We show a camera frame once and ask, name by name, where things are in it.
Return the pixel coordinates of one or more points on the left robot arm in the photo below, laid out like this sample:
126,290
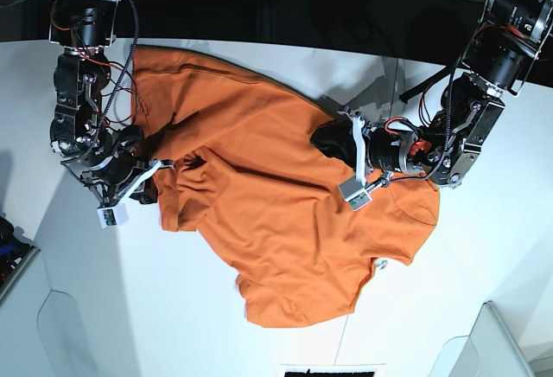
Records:
458,106

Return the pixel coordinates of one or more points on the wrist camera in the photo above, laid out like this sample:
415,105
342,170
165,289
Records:
112,216
355,193

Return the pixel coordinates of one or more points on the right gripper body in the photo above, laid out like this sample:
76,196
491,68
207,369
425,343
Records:
110,168

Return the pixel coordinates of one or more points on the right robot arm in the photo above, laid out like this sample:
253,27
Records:
86,83

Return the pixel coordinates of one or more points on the orange t-shirt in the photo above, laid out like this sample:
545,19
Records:
246,177

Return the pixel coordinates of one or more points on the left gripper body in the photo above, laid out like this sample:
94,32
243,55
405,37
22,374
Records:
383,148

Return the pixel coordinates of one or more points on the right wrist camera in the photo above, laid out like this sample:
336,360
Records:
112,216

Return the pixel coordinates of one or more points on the black white marker card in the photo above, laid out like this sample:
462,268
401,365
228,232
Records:
369,370

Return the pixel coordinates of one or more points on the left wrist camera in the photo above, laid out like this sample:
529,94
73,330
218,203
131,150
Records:
355,193

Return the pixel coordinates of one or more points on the white side panel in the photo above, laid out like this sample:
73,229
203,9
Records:
489,350

